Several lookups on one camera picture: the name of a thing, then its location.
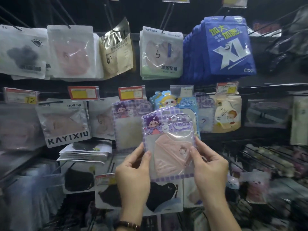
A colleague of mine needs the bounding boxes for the purple checked packet blue mask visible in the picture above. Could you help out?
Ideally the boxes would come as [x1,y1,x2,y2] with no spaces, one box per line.
[194,92,216,133]

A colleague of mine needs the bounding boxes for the blue white bunny toy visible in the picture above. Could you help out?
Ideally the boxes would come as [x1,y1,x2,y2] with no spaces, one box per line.
[226,174,240,190]

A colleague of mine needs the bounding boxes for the cream cartoon girl packet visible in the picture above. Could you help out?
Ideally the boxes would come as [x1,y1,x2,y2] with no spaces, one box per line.
[211,92,242,133]

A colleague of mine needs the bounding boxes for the pale green mask packet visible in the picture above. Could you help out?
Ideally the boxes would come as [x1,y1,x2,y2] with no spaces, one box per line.
[139,26,184,81]

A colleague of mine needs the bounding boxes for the white price tag with barcode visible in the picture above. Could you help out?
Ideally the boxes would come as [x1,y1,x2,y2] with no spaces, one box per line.
[215,81,239,95]

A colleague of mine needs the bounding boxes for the pale tall packet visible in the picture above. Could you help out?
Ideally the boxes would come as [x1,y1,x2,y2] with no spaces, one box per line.
[290,96,308,146]

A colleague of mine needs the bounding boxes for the black mask packet pale arc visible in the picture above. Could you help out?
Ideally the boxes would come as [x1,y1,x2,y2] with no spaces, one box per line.
[143,179,184,216]

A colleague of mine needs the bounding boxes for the dark blue mask packet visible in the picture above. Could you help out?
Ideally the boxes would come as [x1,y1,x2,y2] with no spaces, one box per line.
[182,16,257,84]

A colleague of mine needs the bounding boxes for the glossy packet pink mask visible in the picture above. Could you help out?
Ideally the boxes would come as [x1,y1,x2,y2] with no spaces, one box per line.
[46,25,104,81]

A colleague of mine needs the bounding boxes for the clear holder yellow paper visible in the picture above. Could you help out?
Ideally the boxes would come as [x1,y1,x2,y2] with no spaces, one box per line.
[222,0,248,9]

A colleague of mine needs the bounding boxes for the purple checked packet pink mask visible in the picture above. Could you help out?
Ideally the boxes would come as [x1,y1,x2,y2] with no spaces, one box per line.
[141,107,201,183]

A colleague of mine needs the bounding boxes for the purple checked packet cream mask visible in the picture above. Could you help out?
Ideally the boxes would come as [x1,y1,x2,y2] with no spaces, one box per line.
[112,99,154,152]

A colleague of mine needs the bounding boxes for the cream line-drawing mask packet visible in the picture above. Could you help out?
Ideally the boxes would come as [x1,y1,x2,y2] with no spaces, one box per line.
[98,17,135,80]

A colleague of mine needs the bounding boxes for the white packet beige mask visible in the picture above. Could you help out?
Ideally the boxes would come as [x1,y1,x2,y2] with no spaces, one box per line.
[88,96,120,140]

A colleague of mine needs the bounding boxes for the crumpled clear packet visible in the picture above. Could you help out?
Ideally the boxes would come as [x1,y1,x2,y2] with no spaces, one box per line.
[248,25,282,38]

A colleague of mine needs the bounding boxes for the clear packet pink mask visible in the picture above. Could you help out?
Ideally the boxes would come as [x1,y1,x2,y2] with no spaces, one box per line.
[0,103,46,152]

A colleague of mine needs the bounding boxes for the row of translucent mask packets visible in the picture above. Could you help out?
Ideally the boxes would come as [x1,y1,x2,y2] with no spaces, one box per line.
[0,161,65,231]

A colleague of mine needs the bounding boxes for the person's left hand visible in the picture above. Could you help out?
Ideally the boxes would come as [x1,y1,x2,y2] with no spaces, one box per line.
[115,141,152,225]

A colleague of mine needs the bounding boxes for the dark beaded bracelet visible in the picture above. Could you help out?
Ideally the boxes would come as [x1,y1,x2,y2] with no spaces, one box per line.
[113,220,142,231]

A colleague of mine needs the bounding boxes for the clear packet purple trim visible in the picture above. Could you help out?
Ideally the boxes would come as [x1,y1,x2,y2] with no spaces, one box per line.
[244,98,293,129]

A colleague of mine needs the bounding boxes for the navy dotted headband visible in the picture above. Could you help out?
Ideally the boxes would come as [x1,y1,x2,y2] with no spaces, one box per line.
[267,51,293,75]

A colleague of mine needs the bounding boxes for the white red price tag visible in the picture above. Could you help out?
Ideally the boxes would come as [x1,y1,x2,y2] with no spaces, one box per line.
[95,173,117,186]

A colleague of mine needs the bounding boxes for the clear holder white paper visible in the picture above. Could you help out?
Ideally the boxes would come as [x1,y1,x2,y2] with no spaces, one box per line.
[170,85,194,97]

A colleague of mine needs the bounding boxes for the red yellow price tag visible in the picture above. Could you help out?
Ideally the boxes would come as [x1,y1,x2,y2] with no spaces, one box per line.
[68,86,100,101]
[118,85,147,101]

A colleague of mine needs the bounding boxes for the grey packet pink mask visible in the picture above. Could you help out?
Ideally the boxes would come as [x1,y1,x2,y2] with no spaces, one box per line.
[35,98,92,149]

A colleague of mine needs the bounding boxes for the white packet grey mask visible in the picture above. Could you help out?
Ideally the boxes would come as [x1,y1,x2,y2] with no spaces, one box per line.
[0,24,51,80]

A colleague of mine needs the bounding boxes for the stack of mask packets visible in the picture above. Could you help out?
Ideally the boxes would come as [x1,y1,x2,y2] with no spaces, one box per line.
[57,140,113,164]

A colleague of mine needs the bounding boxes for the person's right hand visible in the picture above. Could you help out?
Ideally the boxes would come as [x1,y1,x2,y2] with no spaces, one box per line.
[189,137,229,205]

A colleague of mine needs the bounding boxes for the blue cartoon packet cream mask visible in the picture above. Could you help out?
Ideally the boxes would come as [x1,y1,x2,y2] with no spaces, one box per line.
[149,90,201,140]

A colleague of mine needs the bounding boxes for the pink bunny keychain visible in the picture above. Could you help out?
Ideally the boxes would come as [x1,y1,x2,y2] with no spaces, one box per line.
[245,176,268,204]

